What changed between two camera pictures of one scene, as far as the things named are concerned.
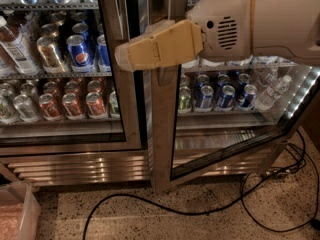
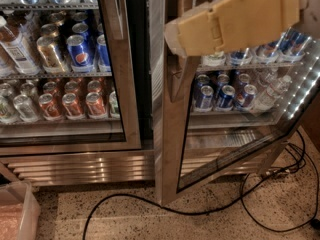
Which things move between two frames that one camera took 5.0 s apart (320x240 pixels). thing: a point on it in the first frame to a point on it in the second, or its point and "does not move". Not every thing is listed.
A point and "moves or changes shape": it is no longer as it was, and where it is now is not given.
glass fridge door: [208, 114] moves or changes shape
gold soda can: [52, 60] does not move
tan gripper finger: [153, 30] to [213, 6]
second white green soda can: [206, 62] does not move
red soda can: [72, 107] does not move
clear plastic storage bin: [20, 212] does not move
